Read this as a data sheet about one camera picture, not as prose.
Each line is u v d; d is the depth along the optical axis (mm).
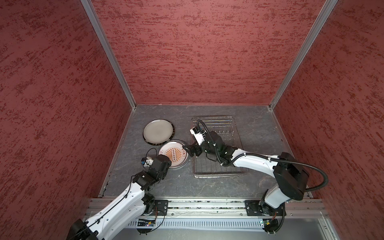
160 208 745
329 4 701
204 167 868
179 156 897
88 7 709
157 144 950
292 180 446
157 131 1025
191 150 710
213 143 601
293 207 764
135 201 525
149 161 740
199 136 699
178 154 898
